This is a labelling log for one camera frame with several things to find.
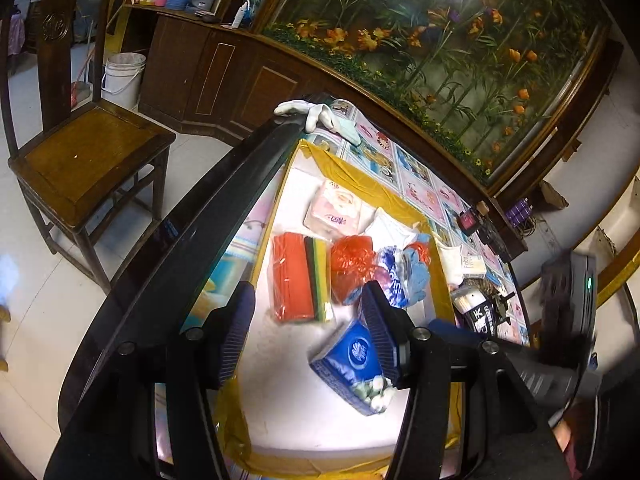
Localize black printed packet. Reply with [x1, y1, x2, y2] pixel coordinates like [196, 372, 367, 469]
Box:
[462, 292, 508, 333]

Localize wooden cabinet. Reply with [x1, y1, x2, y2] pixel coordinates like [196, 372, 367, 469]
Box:
[122, 2, 321, 148]

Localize printed tablecloth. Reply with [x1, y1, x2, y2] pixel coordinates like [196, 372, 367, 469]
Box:
[155, 100, 531, 466]

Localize white box with yellow tape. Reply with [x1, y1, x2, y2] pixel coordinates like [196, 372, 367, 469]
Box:
[220, 139, 463, 476]

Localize pink tissue pack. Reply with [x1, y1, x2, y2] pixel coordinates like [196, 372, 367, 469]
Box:
[303, 180, 362, 238]

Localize brown cardboard scrap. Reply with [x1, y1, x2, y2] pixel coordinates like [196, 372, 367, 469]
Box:
[540, 180, 568, 211]

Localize white cloth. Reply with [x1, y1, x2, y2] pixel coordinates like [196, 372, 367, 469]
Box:
[364, 207, 418, 248]

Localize black round table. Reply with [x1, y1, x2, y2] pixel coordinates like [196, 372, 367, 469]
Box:
[57, 94, 341, 480]

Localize blue tissue pack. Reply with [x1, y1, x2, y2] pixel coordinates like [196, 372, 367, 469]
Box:
[309, 319, 396, 417]

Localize orange sponge pack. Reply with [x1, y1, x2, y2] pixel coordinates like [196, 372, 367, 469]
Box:
[272, 232, 335, 323]

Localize dark cable bundle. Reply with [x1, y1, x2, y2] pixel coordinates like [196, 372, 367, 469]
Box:
[517, 215, 546, 238]

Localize red plastic bag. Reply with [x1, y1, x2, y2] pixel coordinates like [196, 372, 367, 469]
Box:
[330, 235, 383, 306]

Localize white plastic bucket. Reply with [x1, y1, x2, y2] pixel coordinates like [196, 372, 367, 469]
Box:
[101, 52, 147, 111]

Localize purple small item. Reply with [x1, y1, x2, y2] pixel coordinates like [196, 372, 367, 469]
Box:
[505, 199, 531, 226]

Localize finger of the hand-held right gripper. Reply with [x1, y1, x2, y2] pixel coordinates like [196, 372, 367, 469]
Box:
[429, 319, 493, 357]

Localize black rectangular device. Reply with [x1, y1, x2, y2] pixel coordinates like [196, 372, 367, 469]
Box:
[475, 215, 516, 261]

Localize blue and white plastic packet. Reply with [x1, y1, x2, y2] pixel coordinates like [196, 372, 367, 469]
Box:
[375, 246, 413, 308]

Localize wooden chair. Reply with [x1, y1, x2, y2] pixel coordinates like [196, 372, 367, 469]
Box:
[0, 0, 177, 293]

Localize framed floral wall painting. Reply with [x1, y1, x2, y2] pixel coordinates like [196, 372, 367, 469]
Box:
[260, 0, 613, 196]

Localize white cotton glove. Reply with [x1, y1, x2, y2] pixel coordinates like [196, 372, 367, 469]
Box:
[274, 100, 313, 117]
[305, 104, 341, 131]

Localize white folded packet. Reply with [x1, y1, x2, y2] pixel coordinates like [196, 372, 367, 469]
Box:
[436, 244, 468, 286]

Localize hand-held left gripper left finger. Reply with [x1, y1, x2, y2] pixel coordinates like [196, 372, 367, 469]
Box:
[45, 282, 257, 480]

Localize pale green cloth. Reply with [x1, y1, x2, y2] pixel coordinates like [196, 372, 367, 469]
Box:
[335, 116, 362, 147]

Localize cotton swab container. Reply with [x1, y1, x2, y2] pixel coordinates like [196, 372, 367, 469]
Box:
[450, 282, 483, 313]

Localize red handled mop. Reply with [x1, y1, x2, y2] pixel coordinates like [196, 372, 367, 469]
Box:
[69, 15, 96, 108]

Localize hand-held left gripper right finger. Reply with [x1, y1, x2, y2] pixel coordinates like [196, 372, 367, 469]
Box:
[361, 280, 571, 480]

